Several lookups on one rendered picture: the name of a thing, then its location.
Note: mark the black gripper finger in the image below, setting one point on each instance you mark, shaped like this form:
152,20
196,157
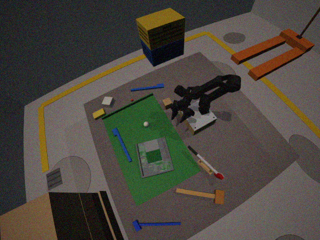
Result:
174,113
185,116

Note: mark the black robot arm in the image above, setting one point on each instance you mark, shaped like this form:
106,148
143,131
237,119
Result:
233,84

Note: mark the wooden mallet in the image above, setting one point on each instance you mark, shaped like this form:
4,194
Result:
218,196

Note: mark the green flat mat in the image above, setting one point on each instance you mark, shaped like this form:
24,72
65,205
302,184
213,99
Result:
130,126

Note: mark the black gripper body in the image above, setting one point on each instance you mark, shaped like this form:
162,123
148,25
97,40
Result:
185,109

